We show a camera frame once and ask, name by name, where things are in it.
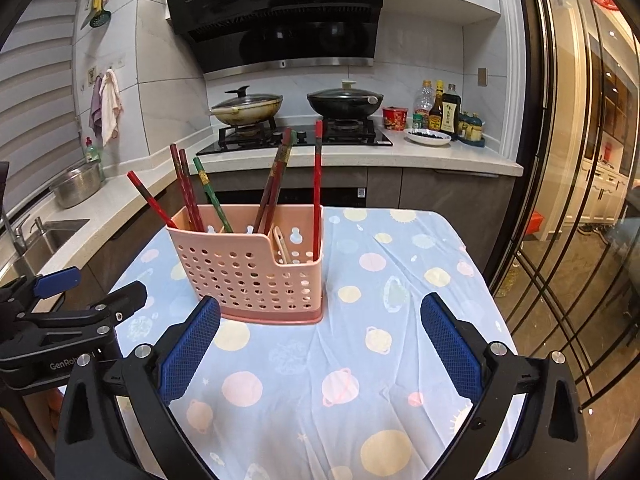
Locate hanging metal knife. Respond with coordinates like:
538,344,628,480
79,0,101,31

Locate steel sink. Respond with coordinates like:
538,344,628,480
15,217,92,273

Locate dark red chopstick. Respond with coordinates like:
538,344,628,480
169,143,198,233
178,148,205,233

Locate white plate with dark food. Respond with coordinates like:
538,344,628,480
403,127,452,146

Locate black built-in oven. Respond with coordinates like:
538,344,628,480
215,185,368,208

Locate black gas stove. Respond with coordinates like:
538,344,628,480
195,119,393,156

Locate yellow cap sauce bottle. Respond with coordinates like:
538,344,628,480
427,80,446,133

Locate purple hanging cloth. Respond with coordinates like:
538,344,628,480
89,76,104,136

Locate cream wok with lid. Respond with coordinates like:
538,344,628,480
209,85,284,127

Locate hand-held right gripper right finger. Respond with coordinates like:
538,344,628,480
420,292,593,480

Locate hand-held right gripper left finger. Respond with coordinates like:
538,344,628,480
57,296,222,480

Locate green chopstick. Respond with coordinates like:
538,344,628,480
192,156,235,235

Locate pink utensil holder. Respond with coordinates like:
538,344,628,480
165,204,327,326

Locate clear oil bottle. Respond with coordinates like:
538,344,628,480
415,80,435,116

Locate green dish soap bottle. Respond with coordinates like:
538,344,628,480
82,136,106,181

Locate black range hood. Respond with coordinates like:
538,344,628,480
165,0,388,76

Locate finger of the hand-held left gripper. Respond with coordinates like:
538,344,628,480
12,280,149,348
0,266,82,311

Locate black wok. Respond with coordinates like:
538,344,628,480
306,80,383,120

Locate spice jar set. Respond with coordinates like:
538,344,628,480
457,110,487,148

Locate printed blue tablecloth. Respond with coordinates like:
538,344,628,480
60,205,533,480

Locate red instant noodle cup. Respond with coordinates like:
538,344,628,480
382,106,410,132

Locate brown chopstick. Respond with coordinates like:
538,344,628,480
260,130,296,235
252,127,292,235

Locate hanging kitchen utensils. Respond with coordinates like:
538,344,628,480
89,0,112,28

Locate pale pink hanging cloth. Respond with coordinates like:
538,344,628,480
98,68,124,147

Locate metal basin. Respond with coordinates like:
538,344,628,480
49,160,104,209

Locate cream spoon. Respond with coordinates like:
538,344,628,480
274,226,293,265

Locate glass sliding door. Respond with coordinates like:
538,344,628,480
520,0,640,411

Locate white window blinds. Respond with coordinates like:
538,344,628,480
0,0,96,216

